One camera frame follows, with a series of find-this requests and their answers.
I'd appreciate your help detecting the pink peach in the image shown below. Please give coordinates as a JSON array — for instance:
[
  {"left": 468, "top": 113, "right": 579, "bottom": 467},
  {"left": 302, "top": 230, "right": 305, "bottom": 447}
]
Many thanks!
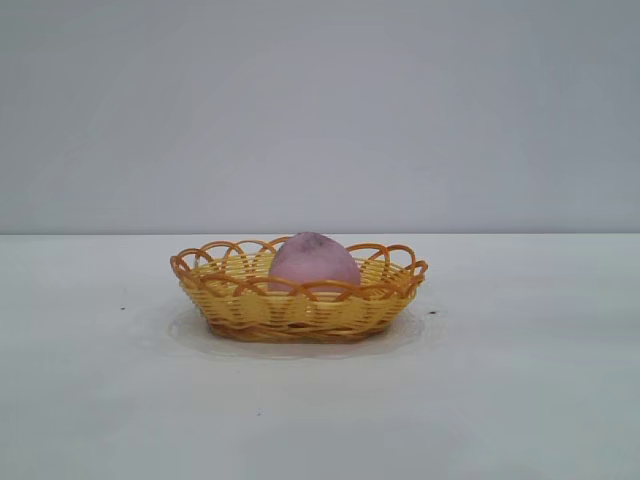
[{"left": 267, "top": 230, "right": 361, "bottom": 296}]

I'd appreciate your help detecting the yellow woven plastic basket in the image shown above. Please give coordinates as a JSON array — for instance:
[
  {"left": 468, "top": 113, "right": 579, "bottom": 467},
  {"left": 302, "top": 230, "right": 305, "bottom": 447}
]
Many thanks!
[{"left": 169, "top": 235, "right": 430, "bottom": 346}]

